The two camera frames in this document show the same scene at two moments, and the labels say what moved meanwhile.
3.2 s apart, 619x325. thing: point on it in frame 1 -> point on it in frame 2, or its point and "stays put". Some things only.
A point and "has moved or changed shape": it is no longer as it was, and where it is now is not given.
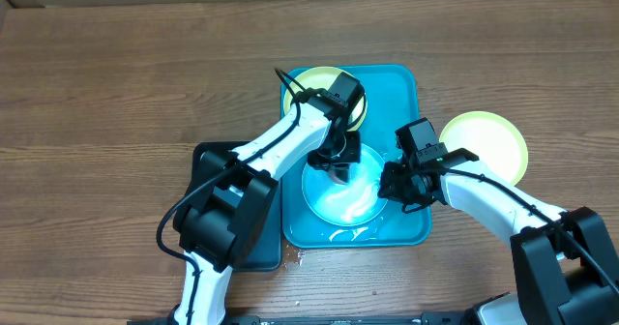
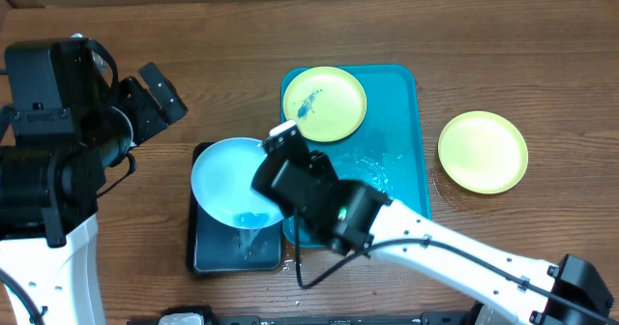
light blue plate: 348,205 has moved or changed shape
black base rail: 460,317 stays put
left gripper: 319,162 -> 132,94
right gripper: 393,191 -> 327,165
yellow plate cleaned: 496,142 stays put
